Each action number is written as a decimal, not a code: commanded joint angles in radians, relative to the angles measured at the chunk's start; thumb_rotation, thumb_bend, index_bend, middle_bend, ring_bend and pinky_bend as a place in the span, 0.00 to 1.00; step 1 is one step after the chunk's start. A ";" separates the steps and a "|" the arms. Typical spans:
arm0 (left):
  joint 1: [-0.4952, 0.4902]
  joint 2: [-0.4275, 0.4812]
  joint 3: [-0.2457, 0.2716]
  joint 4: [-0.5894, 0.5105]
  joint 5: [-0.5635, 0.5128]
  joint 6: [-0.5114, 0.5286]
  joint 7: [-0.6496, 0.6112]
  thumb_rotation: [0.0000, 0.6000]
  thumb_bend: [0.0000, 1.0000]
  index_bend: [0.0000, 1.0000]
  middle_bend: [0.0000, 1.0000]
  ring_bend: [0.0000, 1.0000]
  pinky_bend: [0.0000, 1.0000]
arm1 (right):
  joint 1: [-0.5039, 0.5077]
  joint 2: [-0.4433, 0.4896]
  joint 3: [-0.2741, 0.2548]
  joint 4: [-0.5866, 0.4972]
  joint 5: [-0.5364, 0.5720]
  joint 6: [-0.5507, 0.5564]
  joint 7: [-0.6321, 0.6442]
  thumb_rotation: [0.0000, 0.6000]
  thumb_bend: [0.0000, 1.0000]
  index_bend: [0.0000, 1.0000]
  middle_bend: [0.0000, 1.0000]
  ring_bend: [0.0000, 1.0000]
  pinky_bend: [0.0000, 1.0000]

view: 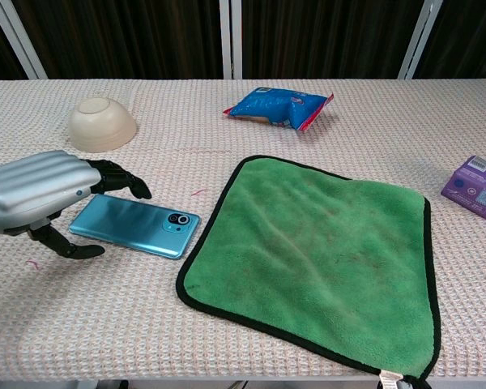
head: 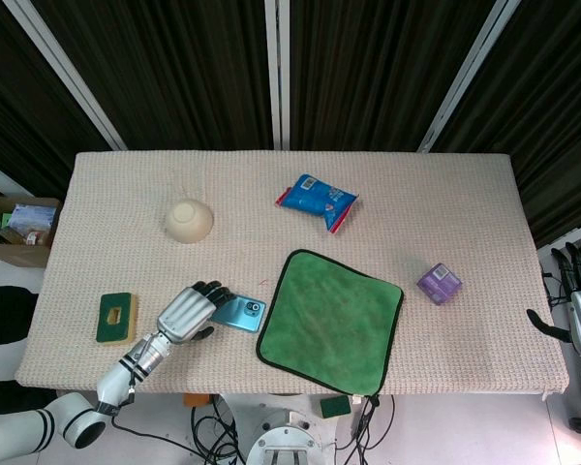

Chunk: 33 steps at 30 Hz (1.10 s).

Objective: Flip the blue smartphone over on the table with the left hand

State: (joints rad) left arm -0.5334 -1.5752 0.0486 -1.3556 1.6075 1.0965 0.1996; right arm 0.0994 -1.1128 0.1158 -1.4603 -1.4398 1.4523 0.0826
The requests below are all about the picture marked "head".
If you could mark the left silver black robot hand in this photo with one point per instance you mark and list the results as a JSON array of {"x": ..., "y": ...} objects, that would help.
[{"x": 184, "y": 314}]

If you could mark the blue smartphone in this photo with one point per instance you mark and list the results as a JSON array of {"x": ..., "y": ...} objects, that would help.
[{"x": 242, "y": 314}]

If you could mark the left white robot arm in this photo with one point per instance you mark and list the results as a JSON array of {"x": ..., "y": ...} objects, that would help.
[{"x": 53, "y": 414}]

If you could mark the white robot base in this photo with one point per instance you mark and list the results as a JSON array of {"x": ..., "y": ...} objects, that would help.
[{"x": 285, "y": 438}]

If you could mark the green yellow scrub sponge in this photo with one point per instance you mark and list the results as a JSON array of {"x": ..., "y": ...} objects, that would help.
[{"x": 117, "y": 318}]

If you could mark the orange object under table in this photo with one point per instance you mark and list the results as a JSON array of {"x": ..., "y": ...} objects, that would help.
[{"x": 194, "y": 399}]

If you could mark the cream ceramic bowl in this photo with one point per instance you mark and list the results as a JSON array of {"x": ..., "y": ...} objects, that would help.
[{"x": 189, "y": 222}]

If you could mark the beige woven tablecloth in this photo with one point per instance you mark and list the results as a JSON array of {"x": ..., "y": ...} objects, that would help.
[{"x": 290, "y": 271}]

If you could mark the green microfiber cloth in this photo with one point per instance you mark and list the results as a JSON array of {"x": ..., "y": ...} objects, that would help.
[{"x": 328, "y": 320}]

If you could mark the purple small box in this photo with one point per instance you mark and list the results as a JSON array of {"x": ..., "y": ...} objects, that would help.
[{"x": 439, "y": 283}]

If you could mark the blue snack packet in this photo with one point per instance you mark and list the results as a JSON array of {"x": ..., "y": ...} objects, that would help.
[{"x": 317, "y": 201}]

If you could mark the small green sponge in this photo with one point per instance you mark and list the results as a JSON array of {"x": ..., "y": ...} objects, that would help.
[{"x": 334, "y": 406}]

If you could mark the cardboard box with items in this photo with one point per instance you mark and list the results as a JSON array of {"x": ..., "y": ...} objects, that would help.
[{"x": 17, "y": 230}]

